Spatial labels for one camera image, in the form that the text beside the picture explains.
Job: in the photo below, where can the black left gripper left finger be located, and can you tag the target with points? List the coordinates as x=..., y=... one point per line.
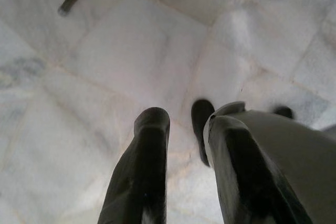
x=141, y=171

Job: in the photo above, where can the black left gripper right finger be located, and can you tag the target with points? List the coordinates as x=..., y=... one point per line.
x=252, y=182

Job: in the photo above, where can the black robot foot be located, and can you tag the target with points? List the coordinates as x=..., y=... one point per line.
x=202, y=127
x=284, y=111

